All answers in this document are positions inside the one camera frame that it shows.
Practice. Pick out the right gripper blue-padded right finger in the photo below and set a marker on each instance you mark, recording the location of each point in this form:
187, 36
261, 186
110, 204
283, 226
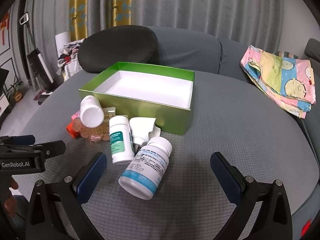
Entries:
230, 178

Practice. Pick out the colourful cartoon cloth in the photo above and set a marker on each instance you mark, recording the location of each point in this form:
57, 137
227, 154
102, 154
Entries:
289, 82

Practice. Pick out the upright vacuum cleaner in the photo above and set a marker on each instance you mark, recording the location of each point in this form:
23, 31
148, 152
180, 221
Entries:
36, 60

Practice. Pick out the plain white pill bottle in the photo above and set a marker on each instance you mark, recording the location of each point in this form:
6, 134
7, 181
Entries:
91, 112

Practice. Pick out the black television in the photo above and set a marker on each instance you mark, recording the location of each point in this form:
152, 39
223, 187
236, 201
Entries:
3, 76

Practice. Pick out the amber translucent hair claw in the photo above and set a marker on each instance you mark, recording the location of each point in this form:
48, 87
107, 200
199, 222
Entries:
94, 136

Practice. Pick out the white bottle blue label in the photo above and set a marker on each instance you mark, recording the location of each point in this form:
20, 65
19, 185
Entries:
143, 175

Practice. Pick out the white bottle green label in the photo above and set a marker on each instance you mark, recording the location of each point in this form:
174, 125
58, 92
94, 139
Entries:
120, 140

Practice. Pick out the grey curtain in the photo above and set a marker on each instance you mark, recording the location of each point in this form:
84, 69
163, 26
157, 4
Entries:
255, 22

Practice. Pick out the white plug adapter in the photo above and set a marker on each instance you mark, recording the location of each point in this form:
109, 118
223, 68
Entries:
142, 130

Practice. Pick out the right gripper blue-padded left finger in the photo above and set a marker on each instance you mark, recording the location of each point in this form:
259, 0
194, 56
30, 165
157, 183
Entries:
88, 177

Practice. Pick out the yellow patterned curtain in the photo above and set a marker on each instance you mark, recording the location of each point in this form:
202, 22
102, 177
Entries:
87, 17

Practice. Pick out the green cardboard box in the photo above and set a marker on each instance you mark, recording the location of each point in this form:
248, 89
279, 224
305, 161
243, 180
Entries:
146, 90

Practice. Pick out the pink orange-capped tube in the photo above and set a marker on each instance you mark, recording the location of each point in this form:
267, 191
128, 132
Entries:
72, 128

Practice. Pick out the potted plant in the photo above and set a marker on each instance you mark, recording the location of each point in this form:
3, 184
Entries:
15, 91

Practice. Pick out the black round cushion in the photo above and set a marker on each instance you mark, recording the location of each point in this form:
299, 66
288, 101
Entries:
126, 43

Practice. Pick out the person's left hand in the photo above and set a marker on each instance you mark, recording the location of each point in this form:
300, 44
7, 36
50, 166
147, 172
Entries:
15, 205

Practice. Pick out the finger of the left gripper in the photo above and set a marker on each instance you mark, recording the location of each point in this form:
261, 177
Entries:
52, 149
17, 140

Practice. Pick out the red chinese knot decoration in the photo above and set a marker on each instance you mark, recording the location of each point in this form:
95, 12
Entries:
4, 32

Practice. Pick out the pile of clothes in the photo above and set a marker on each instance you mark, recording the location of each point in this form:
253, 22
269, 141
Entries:
67, 52

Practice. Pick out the cream plastic hair clip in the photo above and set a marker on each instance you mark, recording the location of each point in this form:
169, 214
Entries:
109, 112

